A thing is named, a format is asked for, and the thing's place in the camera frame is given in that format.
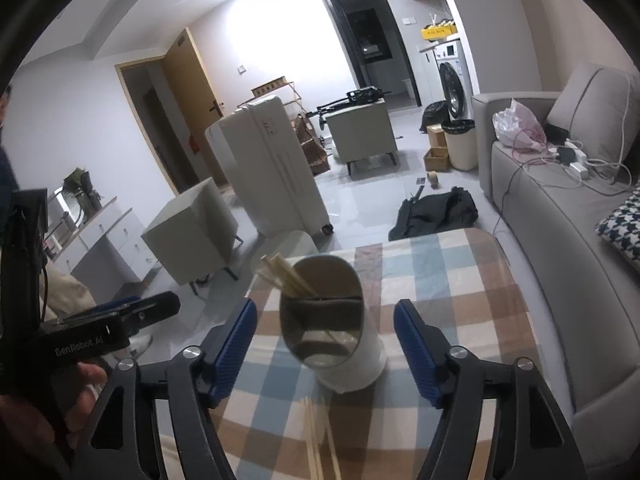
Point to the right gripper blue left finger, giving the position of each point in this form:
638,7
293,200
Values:
121,439

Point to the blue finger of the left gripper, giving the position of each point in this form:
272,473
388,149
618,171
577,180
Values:
142,313
119,307

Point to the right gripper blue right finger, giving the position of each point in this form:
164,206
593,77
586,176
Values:
531,438

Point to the wooden chopstick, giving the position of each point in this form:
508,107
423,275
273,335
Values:
331,442
311,443

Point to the person's left hand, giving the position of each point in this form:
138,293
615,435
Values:
34,435

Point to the white drawer cabinet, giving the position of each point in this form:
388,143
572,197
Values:
107,254

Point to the plant on cabinet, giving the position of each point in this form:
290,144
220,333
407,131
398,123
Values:
79,185

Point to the chopsticks bundle in holder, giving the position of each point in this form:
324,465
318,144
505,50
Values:
282,275

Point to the plaid checkered tablecloth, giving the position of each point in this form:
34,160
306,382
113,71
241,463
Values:
459,282

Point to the white utensil holder cup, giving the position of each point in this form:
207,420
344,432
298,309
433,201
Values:
333,333

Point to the wooden door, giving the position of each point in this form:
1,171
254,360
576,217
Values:
187,78

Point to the white hard-shell suitcase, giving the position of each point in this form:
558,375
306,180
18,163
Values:
262,159

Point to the houndstooth black white pillow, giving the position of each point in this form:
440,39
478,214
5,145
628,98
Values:
622,231

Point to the grey fabric sofa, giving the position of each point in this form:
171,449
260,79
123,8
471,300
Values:
592,291

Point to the black bag on floor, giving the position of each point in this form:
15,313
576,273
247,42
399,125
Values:
434,213

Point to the wooden luggage rack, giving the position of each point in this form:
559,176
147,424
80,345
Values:
316,155

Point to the white power strip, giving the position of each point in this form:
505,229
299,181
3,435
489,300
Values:
573,159

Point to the tape roll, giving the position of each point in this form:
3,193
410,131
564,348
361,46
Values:
433,179

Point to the grey ottoman with legs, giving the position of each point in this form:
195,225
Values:
362,131

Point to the cardboard box on floor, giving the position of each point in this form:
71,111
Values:
437,156

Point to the beige trash bin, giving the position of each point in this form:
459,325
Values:
461,143

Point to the white pink plastic bag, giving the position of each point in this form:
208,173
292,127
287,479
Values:
517,127

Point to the black tripod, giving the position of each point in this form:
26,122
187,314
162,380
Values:
358,97

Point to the grey sofa back cushion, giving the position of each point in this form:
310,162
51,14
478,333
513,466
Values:
599,108

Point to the black garbage bag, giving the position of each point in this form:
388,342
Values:
434,114

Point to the white washing machine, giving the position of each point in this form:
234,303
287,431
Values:
455,79

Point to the black glass door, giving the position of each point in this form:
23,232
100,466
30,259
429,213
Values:
375,49

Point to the yellow crate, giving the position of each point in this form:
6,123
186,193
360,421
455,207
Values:
439,30

